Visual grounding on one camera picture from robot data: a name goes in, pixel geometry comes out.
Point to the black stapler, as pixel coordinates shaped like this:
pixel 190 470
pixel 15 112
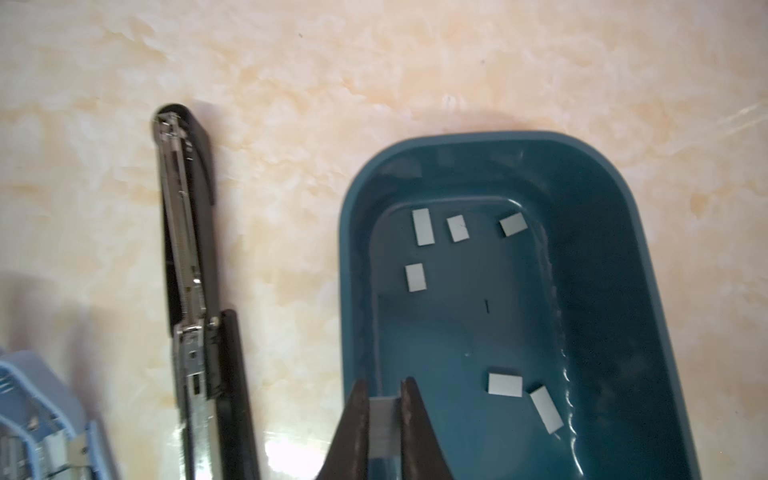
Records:
pixel 215 420

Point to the staple strip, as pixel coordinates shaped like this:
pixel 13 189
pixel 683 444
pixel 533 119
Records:
pixel 546 409
pixel 423 227
pixel 415 276
pixel 507 385
pixel 384 428

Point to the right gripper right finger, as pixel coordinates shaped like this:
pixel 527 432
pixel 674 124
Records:
pixel 421 454

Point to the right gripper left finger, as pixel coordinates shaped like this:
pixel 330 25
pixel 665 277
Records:
pixel 347 457

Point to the teal plastic tray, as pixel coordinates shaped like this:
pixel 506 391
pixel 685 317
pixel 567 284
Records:
pixel 540 268

